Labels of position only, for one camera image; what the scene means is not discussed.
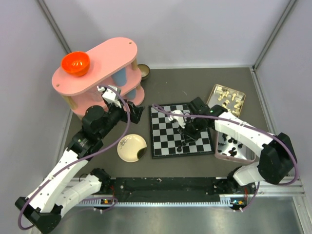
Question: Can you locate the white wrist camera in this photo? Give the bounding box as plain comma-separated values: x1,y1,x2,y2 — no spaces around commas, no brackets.
168,110,186,129
97,85,122,108

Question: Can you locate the upper blue cup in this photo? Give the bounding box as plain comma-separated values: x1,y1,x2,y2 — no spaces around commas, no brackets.
112,68,127,86

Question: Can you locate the pink wooden shelf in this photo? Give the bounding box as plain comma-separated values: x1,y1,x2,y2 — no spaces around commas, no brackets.
52,37,145,118

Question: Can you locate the orange bowl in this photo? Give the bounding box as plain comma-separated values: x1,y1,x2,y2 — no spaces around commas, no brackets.
60,51,91,77

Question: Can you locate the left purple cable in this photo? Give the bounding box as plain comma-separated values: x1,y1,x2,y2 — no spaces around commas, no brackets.
18,84,131,231

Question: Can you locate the brown ceramic bowl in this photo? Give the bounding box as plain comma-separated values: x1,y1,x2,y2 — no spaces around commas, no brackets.
138,64,151,80

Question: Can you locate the white chess pieces heap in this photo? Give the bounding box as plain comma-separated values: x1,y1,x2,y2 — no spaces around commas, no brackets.
217,90,243,117

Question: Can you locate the yellow tin box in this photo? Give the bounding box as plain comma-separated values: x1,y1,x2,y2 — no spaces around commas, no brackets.
206,84,246,117

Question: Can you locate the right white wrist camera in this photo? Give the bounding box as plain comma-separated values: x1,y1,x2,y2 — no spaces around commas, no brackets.
168,110,186,129

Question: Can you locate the lower blue cup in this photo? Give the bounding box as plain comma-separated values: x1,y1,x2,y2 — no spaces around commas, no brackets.
126,88,137,100

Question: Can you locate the blue cup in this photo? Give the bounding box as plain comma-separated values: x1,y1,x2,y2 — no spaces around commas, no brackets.
112,68,127,86
126,88,137,100

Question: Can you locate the black white chessboard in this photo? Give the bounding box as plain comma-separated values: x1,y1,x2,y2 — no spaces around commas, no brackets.
149,105,215,159

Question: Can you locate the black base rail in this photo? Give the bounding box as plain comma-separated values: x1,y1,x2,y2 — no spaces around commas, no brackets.
97,176,258,203

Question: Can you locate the pink tin box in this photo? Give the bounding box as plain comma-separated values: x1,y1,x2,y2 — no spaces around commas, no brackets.
214,132,256,164

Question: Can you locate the black chess pieces heap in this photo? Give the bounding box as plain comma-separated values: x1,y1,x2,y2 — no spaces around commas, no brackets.
217,134,243,157

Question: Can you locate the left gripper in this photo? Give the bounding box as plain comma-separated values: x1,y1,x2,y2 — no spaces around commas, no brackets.
97,98,144,139

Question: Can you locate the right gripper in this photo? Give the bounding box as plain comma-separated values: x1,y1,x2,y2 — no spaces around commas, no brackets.
178,116,204,142

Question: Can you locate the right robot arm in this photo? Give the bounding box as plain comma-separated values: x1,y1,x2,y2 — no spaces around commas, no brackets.
169,97,298,193

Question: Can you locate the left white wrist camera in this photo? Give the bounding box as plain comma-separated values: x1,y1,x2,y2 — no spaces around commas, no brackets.
97,85,122,108

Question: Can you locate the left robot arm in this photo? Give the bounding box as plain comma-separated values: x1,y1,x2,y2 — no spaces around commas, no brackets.
15,101,144,234

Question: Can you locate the cream plate with flower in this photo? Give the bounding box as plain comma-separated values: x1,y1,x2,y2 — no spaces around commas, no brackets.
117,134,147,163

